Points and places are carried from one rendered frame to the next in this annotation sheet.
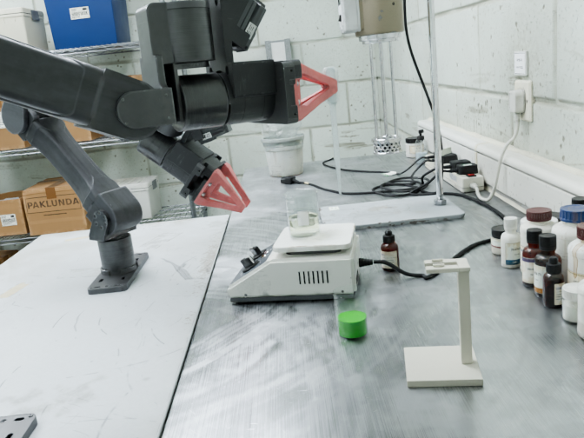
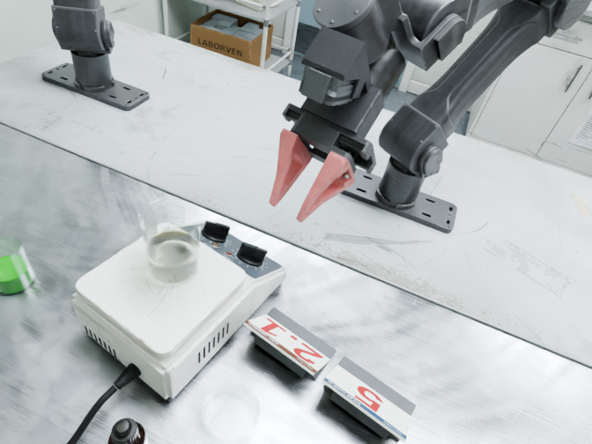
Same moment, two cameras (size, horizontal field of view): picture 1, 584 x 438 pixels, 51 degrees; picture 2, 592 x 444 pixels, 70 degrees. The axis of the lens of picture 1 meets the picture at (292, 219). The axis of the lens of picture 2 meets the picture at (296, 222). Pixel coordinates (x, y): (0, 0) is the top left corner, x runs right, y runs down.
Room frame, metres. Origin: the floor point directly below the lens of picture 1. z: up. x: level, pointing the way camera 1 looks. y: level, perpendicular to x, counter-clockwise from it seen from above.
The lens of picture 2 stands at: (1.10, -0.24, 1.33)
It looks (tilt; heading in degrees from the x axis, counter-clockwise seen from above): 43 degrees down; 104
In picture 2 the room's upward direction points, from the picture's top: 12 degrees clockwise
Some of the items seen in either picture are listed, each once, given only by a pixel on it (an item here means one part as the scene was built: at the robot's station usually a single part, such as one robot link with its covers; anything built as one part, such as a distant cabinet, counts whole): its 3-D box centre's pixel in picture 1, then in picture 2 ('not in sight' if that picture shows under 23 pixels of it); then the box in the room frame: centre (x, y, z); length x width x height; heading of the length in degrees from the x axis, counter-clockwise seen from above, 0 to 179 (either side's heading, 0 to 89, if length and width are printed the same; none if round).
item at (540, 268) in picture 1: (547, 265); not in sight; (0.80, -0.35, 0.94); 0.04 x 0.04 x 0.09
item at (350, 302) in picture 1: (351, 312); (6, 264); (0.75, -0.06, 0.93); 0.04 x 0.04 x 0.06
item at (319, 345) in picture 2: not in sight; (292, 337); (1.06, 0.01, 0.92); 0.09 x 0.06 x 0.04; 168
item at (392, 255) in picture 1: (389, 248); (128, 440); (0.98, -0.16, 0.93); 0.03 x 0.03 x 0.07
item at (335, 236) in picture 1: (315, 236); (165, 281); (0.93, -0.03, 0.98); 0.12 x 0.12 x 0.01; 79
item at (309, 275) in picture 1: (301, 263); (185, 291); (0.94, -0.01, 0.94); 0.22 x 0.13 x 0.08; 79
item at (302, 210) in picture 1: (301, 213); (174, 242); (0.94, -0.02, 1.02); 0.06 x 0.05 x 0.08; 26
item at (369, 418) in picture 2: not in sight; (371, 394); (1.16, -0.02, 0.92); 0.09 x 0.06 x 0.04; 168
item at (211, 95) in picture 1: (195, 96); not in sight; (0.66, 0.09, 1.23); 0.07 x 0.06 x 0.07; 120
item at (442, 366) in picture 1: (438, 315); not in sight; (0.63, -0.15, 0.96); 0.08 x 0.08 x 0.13; 81
